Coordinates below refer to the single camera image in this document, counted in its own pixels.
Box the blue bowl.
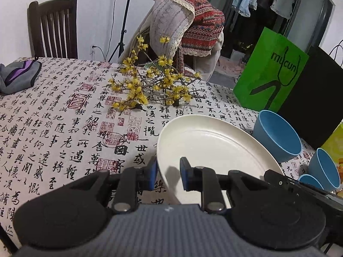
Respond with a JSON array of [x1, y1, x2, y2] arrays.
[[308, 148, 341, 192], [298, 173, 324, 190], [252, 110, 302, 163]]

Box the cream plate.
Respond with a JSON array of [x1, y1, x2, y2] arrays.
[[156, 115, 282, 204]]

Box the yellow green gift box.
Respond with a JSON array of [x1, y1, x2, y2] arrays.
[[322, 123, 343, 192]]

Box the yellow flower branch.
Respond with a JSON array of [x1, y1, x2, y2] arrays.
[[109, 35, 204, 113]]

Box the calligraphy print tablecloth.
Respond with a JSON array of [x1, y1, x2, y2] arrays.
[[0, 56, 317, 250]]

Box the black paper bag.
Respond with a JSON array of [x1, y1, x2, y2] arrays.
[[277, 46, 342, 149]]

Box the green paper shopping bag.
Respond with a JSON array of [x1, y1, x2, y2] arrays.
[[233, 27, 309, 112]]

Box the studio lamp on stand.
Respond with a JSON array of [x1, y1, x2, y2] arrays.
[[108, 0, 131, 62]]

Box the chair draped with patterned blankets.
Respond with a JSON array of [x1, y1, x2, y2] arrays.
[[118, 0, 225, 81]]

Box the grey purple pouch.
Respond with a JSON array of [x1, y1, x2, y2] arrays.
[[1, 60, 42, 95]]

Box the dark wooden chair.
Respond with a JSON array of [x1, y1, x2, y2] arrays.
[[27, 0, 78, 59]]

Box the black sliding door frame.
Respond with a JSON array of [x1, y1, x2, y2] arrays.
[[169, 0, 337, 59]]

